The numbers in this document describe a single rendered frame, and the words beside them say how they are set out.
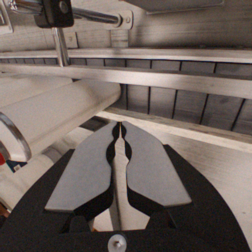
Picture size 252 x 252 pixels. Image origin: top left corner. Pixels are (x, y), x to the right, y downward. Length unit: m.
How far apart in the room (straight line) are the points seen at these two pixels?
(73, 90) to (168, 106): 0.13
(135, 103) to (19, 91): 0.17
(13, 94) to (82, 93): 0.11
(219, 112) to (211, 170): 0.16
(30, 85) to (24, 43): 0.26
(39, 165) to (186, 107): 0.43
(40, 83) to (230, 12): 0.28
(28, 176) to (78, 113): 0.35
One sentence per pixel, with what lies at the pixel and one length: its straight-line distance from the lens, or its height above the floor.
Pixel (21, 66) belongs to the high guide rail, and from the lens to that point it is 0.25.
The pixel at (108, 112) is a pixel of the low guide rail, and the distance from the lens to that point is 0.22.
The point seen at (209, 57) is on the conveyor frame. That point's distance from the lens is 0.20.
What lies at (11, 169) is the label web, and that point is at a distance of 0.71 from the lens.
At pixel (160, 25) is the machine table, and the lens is 0.25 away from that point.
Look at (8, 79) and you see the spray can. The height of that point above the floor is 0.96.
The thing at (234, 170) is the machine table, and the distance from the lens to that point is 0.33.
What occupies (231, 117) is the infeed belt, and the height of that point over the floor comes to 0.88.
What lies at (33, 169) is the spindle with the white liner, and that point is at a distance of 0.50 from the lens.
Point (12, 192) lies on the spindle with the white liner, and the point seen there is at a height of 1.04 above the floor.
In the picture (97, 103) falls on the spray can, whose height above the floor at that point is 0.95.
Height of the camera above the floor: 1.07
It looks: 48 degrees down
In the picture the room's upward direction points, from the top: 136 degrees counter-clockwise
